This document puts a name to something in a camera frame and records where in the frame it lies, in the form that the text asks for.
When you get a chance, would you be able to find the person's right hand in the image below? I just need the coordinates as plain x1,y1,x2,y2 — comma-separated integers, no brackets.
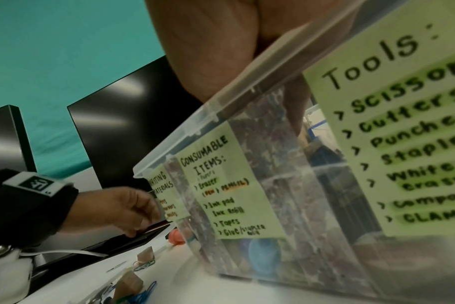
145,0,360,136

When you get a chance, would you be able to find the person's left hand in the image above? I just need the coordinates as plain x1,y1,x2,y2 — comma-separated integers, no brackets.
67,187,169,239

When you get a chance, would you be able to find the clear plastic organizer box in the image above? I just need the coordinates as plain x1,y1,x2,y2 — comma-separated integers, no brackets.
133,0,455,304

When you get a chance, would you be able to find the black flat card red edge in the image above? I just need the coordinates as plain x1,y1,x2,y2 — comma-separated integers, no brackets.
135,220,173,238

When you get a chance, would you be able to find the small green paper label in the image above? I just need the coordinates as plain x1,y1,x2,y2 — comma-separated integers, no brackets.
146,164,191,222

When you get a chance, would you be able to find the small brown cardboard box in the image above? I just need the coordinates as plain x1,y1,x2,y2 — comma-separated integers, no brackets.
136,246,156,263

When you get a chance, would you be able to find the orange round cap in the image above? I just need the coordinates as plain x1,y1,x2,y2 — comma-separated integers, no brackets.
167,228,187,246

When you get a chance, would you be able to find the large brown cardboard box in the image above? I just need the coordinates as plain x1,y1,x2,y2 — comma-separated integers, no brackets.
112,270,144,301

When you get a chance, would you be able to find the large black monitor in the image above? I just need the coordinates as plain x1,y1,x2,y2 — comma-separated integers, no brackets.
67,55,208,192

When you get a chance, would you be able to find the blue binder clip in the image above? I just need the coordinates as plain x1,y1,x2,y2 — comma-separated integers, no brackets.
125,281,158,304

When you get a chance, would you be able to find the medium green paper label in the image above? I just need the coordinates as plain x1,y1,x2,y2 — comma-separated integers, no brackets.
175,122,287,240

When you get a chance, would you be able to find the small black monitor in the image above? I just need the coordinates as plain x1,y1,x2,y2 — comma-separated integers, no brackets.
0,105,38,173

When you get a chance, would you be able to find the blue round tape roll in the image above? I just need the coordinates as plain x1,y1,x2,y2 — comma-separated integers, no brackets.
245,237,285,276

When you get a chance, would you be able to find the large green paper label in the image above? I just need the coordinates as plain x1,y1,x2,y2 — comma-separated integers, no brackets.
302,6,455,237

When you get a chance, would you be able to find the white flat cable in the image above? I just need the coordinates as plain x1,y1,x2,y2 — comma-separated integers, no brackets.
20,249,109,259

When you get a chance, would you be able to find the black wrist strap white tag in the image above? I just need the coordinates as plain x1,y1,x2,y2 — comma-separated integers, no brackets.
0,168,80,247

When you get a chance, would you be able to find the white wrist camera device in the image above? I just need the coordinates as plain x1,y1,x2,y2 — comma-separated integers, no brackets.
0,237,38,304

